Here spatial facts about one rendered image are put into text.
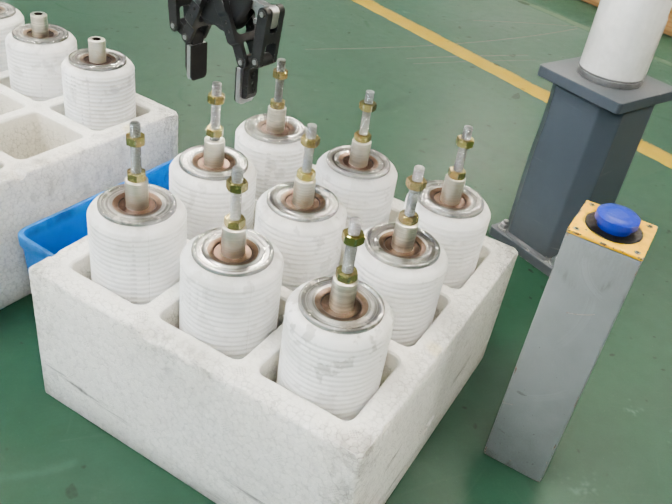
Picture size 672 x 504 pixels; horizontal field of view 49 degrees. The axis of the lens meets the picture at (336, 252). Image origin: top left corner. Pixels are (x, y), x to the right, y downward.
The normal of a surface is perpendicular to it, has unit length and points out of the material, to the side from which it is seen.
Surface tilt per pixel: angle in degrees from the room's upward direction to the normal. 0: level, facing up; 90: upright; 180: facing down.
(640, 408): 0
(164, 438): 90
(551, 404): 90
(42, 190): 90
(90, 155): 90
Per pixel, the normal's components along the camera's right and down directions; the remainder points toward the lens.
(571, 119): -0.80, 0.26
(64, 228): 0.83, 0.38
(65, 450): 0.13, -0.81
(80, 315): -0.52, 0.44
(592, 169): -0.15, 0.55
